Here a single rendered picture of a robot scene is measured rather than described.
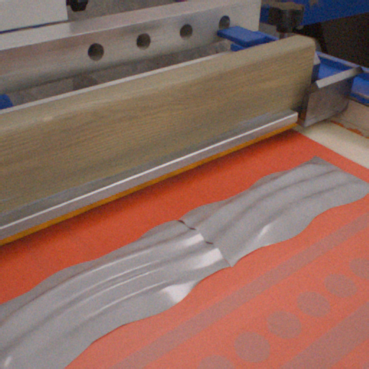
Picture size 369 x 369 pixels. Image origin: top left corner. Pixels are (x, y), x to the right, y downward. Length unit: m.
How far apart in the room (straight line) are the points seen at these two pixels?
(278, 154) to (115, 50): 0.24
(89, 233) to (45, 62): 0.24
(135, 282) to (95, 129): 0.12
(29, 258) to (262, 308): 0.18
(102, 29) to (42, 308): 0.36
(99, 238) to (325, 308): 0.18
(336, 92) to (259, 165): 0.12
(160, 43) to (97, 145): 0.30
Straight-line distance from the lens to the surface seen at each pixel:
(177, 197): 0.43
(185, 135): 0.42
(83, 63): 0.60
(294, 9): 0.62
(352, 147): 0.54
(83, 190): 0.38
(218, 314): 0.33
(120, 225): 0.40
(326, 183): 0.46
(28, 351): 0.32
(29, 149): 0.35
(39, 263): 0.38
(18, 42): 0.57
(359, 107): 0.56
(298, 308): 0.35
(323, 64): 0.62
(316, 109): 0.52
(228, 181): 0.45
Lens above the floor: 1.58
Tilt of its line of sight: 56 degrees down
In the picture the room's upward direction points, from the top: 36 degrees clockwise
